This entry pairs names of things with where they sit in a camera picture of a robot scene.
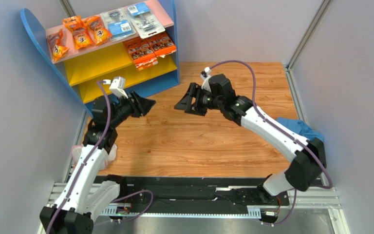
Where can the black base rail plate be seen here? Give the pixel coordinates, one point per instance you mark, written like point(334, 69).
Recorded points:
point(191, 195)

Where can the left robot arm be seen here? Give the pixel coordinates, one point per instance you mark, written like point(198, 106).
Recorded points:
point(76, 210)

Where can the orange BIC razor bag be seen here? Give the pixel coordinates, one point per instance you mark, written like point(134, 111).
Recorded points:
point(56, 43)
point(80, 34)
point(99, 31)

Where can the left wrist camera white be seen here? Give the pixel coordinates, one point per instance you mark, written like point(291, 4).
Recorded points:
point(116, 86)

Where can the white plastic bag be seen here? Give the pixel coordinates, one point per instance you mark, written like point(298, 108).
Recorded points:
point(77, 149)

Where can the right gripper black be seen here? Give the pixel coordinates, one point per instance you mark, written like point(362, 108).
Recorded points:
point(196, 100)

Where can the razor blister pack on shelf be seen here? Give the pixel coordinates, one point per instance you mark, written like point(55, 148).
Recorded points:
point(117, 23)

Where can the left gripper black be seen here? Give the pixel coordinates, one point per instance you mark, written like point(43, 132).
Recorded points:
point(140, 106)

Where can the blue Gillette razor blister pack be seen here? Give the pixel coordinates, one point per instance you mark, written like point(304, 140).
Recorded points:
point(144, 20)

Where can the blue shelf with coloured boards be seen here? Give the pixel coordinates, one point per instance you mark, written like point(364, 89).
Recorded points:
point(80, 69)

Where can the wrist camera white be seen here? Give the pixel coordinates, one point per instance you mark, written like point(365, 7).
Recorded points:
point(205, 75)
point(116, 86)

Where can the blue bucket hat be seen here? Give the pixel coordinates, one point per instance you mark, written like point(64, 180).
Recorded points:
point(301, 128)

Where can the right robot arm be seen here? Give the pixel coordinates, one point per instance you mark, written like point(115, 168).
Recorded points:
point(306, 156)

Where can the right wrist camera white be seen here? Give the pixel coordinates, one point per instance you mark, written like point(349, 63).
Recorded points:
point(205, 75)

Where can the orange razor box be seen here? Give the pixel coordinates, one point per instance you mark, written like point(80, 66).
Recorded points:
point(162, 44)
point(141, 53)

